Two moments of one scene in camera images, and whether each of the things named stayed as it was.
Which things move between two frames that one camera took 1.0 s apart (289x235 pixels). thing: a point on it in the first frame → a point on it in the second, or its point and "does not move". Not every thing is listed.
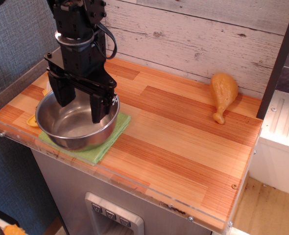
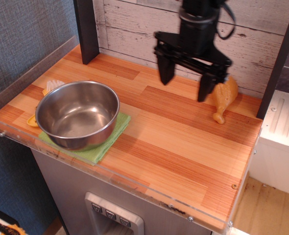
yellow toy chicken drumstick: (225, 88) does not move
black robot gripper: (85, 67) → (195, 48)
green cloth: (95, 154) does not move
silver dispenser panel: (107, 217) does not move
